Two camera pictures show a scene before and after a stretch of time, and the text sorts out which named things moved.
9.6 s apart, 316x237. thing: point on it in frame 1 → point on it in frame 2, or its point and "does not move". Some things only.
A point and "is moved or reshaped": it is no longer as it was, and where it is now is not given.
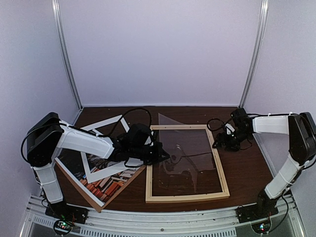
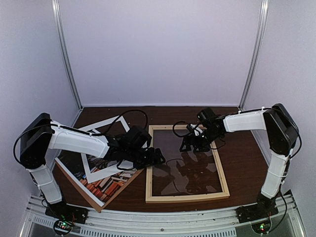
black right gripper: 225,141 → 187,139
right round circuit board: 261,227 does not move
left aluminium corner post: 61,43 does not move
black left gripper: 158,156 → 152,160
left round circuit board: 62,226 does not move
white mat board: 96,175 does not move
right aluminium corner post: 257,51 does not move
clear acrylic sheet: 189,152 is moved or reshaped
